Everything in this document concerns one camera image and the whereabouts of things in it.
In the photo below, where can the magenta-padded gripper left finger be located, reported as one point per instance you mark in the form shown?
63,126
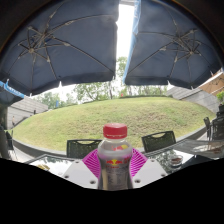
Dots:
79,172

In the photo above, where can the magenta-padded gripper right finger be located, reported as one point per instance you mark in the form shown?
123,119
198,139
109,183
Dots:
150,171

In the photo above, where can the red-capped clear drink bottle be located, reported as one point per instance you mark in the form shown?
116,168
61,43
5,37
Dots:
114,156

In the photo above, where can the black mesh-back chair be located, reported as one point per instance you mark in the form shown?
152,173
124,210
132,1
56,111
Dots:
159,141
81,149

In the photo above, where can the small round ashtray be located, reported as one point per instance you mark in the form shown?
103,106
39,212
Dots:
176,160

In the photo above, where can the group of dark chairs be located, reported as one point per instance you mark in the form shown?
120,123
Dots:
215,128

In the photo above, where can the blue parasol with white print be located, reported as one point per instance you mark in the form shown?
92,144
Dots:
8,91

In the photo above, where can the tan parasol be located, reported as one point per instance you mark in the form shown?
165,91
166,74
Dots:
215,83

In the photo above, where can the large dark blue parasol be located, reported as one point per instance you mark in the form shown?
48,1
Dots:
166,50
66,50

